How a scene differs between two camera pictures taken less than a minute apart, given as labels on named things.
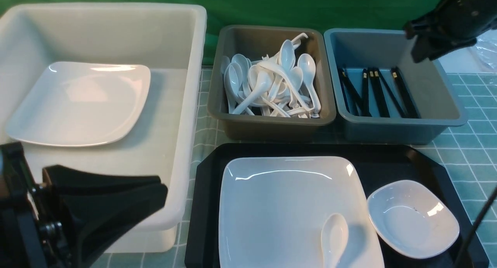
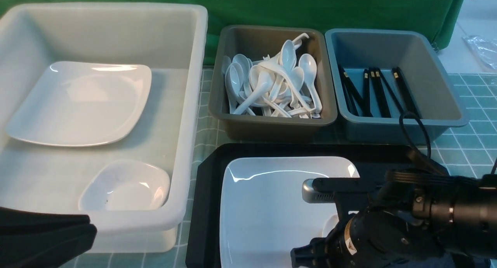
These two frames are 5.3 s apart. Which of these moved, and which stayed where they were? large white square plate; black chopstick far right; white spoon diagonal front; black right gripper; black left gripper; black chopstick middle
Moved: black left gripper; black right gripper
Stayed: large white square plate; black chopstick middle; black chopstick far right; white spoon diagonal front
